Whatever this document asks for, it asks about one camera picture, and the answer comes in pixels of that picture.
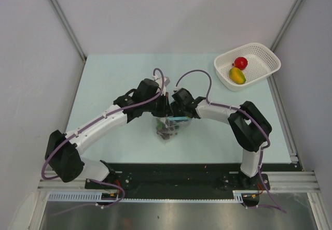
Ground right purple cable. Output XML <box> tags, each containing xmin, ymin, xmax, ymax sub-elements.
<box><xmin>175</xmin><ymin>69</ymin><xmax>271</xmax><ymax>179</ymax></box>

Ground red fake tomato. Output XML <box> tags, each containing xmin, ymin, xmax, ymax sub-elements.
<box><xmin>232</xmin><ymin>56</ymin><xmax>248</xmax><ymax>70</ymax></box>

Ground yellow fake fruit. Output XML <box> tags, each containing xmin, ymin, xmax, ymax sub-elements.
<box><xmin>229</xmin><ymin>67</ymin><xmax>246</xmax><ymax>85</ymax></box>

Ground green fake vegetable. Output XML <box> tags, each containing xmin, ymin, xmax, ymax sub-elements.
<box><xmin>156</xmin><ymin>118</ymin><xmax>168</xmax><ymax>131</ymax></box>

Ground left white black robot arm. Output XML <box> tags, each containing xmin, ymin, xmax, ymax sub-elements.
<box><xmin>45</xmin><ymin>77</ymin><xmax>171</xmax><ymax>189</ymax></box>

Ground aluminium frame post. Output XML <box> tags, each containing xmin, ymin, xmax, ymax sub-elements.
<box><xmin>270</xmin><ymin>0</ymin><xmax>305</xmax><ymax>52</ymax></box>
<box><xmin>48</xmin><ymin>0</ymin><xmax>87</xmax><ymax>63</ymax></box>

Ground white slotted cable duct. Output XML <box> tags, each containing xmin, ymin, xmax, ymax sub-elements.
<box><xmin>48</xmin><ymin>191</ymin><xmax>260</xmax><ymax>205</ymax></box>

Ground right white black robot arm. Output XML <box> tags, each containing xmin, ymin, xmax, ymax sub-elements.
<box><xmin>171</xmin><ymin>88</ymin><xmax>272</xmax><ymax>189</ymax></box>

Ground white perforated plastic basket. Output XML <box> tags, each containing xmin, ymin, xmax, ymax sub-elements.
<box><xmin>214</xmin><ymin>42</ymin><xmax>281</xmax><ymax>92</ymax></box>

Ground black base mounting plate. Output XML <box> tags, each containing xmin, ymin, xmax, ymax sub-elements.
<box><xmin>85</xmin><ymin>162</ymin><xmax>301</xmax><ymax>200</ymax></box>

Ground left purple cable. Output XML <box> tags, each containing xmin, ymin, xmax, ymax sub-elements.
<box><xmin>41</xmin><ymin>67</ymin><xmax>167</xmax><ymax>180</ymax></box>

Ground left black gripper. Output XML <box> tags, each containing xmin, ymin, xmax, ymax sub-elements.
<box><xmin>143</xmin><ymin>92</ymin><xmax>173</xmax><ymax>118</ymax></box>

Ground right aluminium frame post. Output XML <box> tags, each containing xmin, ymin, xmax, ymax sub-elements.
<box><xmin>270</xmin><ymin>0</ymin><xmax>305</xmax><ymax>52</ymax></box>

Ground dark purple fake grapes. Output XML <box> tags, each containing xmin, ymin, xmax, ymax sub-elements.
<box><xmin>156</xmin><ymin>126</ymin><xmax>179</xmax><ymax>140</ymax></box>

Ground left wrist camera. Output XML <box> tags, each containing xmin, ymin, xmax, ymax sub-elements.
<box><xmin>152</xmin><ymin>75</ymin><xmax>170</xmax><ymax>95</ymax></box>

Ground left aluminium frame post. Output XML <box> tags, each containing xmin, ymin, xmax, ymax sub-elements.
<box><xmin>48</xmin><ymin>0</ymin><xmax>87</xmax><ymax>63</ymax></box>

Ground purple cable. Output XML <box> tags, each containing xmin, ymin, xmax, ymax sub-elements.
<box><xmin>175</xmin><ymin>69</ymin><xmax>271</xmax><ymax>179</ymax></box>
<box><xmin>41</xmin><ymin>67</ymin><xmax>167</xmax><ymax>180</ymax></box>

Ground clear zip top bag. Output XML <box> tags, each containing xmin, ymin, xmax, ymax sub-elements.
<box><xmin>156</xmin><ymin>117</ymin><xmax>191</xmax><ymax>141</ymax></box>

